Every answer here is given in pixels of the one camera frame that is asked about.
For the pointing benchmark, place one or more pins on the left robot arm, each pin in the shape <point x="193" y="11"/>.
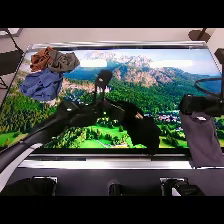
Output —
<point x="65" y="116"/>

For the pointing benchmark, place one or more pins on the dark grey garment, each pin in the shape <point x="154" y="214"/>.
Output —
<point x="204" y="140"/>

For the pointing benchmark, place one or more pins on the silver frame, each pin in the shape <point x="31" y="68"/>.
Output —
<point x="100" y="164"/>

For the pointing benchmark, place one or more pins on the black garment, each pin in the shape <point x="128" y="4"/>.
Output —
<point x="144" y="130"/>

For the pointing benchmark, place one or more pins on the black chair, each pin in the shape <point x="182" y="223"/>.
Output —
<point x="9" y="61"/>

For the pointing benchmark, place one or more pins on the olive grey garment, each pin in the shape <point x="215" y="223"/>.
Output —
<point x="64" y="61"/>

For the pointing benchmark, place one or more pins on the brown garment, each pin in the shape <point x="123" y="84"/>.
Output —
<point x="40" y="59"/>

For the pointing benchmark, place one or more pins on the blue garment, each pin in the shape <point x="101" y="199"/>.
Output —
<point x="41" y="85"/>

